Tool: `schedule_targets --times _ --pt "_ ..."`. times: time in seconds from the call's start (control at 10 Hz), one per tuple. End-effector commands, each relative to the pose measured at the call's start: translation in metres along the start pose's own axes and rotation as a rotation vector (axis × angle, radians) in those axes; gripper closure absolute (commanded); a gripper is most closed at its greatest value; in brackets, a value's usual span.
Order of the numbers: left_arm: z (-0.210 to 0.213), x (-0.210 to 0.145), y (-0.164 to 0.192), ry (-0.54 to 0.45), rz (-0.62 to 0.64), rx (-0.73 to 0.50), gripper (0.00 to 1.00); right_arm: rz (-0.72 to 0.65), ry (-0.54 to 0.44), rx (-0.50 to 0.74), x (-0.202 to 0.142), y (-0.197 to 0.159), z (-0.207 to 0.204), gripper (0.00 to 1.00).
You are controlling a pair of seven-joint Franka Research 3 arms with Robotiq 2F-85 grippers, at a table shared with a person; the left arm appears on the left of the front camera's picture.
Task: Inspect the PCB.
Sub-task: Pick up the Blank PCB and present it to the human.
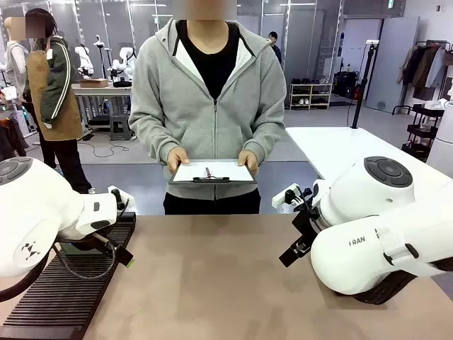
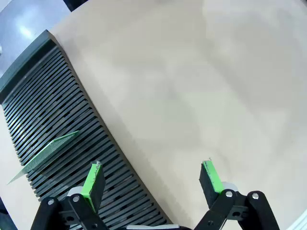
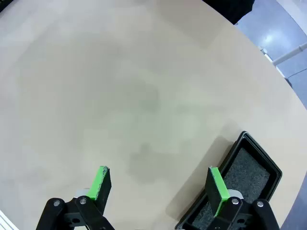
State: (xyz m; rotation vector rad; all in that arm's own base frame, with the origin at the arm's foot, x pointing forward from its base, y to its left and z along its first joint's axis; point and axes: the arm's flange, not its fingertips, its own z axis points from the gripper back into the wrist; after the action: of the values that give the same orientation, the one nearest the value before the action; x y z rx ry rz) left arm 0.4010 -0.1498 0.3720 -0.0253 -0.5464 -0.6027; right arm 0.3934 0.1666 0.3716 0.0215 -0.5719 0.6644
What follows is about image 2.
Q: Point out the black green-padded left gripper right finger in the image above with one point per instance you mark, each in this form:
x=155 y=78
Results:
x=213 y=191

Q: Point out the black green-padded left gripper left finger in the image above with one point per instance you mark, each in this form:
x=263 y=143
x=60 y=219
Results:
x=92 y=191

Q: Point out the green perforated PCB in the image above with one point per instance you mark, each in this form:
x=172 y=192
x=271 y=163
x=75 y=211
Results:
x=48 y=153

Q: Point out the dark slotted PCB rack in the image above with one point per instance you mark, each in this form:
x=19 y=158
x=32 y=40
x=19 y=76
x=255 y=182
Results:
x=60 y=100

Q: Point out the white grooved table rail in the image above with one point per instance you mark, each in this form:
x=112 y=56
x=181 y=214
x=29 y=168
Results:
x=299 y=222

